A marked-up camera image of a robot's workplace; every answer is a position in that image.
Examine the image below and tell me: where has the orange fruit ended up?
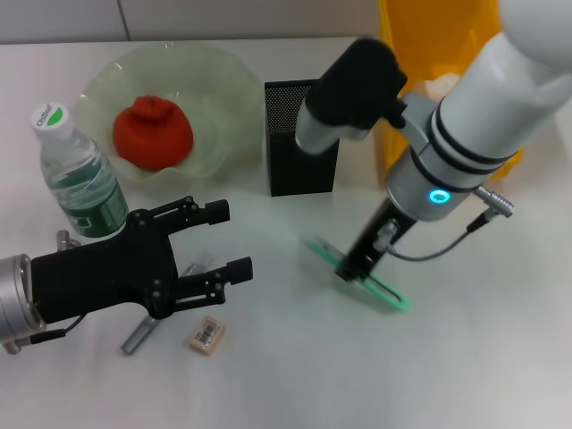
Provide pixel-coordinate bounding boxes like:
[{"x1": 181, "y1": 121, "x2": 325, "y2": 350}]
[{"x1": 111, "y1": 94, "x2": 196, "y2": 172}]

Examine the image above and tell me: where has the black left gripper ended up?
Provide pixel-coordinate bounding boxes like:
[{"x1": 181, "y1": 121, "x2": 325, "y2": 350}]
[{"x1": 29, "y1": 195, "x2": 255, "y2": 324}]

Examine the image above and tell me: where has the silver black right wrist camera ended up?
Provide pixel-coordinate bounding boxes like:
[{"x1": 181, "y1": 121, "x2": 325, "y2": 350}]
[{"x1": 294, "y1": 38, "x2": 410, "y2": 157}]

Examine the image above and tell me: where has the beige eraser with barcode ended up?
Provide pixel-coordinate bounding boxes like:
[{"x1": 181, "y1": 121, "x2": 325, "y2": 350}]
[{"x1": 186, "y1": 315, "x2": 226, "y2": 358}]

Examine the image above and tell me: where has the green utility knife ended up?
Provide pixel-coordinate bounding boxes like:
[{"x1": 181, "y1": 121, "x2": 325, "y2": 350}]
[{"x1": 303, "y1": 236, "x2": 411, "y2": 314}]

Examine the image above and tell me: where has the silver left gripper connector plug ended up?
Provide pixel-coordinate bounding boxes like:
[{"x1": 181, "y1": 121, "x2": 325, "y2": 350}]
[{"x1": 55, "y1": 229, "x2": 81, "y2": 249}]

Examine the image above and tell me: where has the pale green glass fruit plate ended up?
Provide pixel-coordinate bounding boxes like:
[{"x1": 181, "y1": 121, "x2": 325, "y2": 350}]
[{"x1": 73, "y1": 40, "x2": 265, "y2": 183}]

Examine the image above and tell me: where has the white paper ball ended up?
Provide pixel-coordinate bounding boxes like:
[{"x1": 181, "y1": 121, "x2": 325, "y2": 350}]
[{"x1": 422, "y1": 71, "x2": 464, "y2": 102}]

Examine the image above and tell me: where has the grey right gripper cable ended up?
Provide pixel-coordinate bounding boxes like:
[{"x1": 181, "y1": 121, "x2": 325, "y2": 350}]
[{"x1": 388, "y1": 187, "x2": 517, "y2": 261}]

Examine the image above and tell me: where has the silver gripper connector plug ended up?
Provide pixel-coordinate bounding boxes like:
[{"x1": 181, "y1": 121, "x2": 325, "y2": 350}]
[
  {"x1": 55, "y1": 229, "x2": 81, "y2": 249},
  {"x1": 374, "y1": 221, "x2": 401, "y2": 251}
]

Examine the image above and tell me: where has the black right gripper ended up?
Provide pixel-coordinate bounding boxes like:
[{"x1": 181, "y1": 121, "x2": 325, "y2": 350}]
[{"x1": 337, "y1": 199, "x2": 420, "y2": 284}]

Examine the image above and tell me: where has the grey pen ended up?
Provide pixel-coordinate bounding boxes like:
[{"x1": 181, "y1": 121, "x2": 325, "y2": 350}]
[{"x1": 119, "y1": 250, "x2": 215, "y2": 358}]

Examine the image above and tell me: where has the yellow plastic bin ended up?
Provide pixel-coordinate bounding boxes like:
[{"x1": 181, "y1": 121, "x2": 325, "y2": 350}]
[{"x1": 377, "y1": 0, "x2": 526, "y2": 180}]

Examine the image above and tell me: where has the clear green-label water bottle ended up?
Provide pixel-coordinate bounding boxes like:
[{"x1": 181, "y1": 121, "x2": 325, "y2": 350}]
[{"x1": 29, "y1": 102, "x2": 130, "y2": 238}]

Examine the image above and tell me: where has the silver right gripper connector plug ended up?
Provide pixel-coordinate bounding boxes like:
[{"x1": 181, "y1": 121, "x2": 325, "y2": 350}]
[{"x1": 374, "y1": 221, "x2": 401, "y2": 251}]

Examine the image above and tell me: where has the black mesh pen holder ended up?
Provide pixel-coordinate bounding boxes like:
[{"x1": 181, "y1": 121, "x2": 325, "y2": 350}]
[{"x1": 263, "y1": 78, "x2": 341, "y2": 198}]

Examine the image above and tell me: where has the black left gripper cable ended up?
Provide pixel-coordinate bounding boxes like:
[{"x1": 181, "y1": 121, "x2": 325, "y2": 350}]
[{"x1": 26, "y1": 312, "x2": 88, "y2": 345}]

